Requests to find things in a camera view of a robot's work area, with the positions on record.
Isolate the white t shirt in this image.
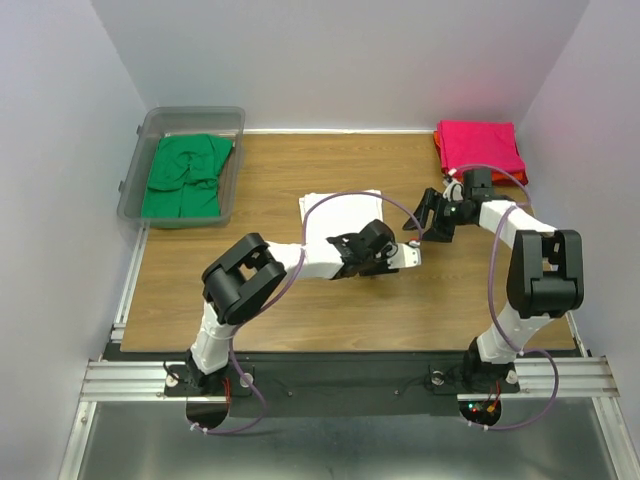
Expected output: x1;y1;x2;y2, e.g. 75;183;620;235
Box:
303;194;383;243

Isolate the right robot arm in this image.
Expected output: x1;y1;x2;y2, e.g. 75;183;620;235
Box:
403;164;584;394

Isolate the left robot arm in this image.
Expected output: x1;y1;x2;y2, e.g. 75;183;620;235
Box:
165;219;413;395

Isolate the pink folded t shirt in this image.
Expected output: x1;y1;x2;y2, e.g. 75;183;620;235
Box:
434;120;526;174

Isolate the green t shirt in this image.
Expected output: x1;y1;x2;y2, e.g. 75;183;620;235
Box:
141;133;234;219

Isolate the grey plastic bin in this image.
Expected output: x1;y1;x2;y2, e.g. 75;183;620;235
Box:
117;106;245;229

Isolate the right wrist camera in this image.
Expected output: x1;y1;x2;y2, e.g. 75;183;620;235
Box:
443;169;464;201

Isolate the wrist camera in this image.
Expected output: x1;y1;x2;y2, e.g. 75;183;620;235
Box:
443;169;464;201
387;240;422;269

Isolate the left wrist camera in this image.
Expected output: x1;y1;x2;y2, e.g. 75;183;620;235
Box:
387;240;422;269

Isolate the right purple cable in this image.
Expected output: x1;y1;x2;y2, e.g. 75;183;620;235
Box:
447;164;560;432

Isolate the purple cable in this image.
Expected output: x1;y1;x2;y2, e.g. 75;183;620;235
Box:
187;190;424;436
447;164;560;432

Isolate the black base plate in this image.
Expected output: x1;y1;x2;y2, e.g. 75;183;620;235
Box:
164;352;521;420

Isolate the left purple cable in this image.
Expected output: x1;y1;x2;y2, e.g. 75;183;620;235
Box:
187;190;424;436

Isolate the aluminium frame rail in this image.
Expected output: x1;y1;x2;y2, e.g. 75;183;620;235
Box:
81;357;619;402

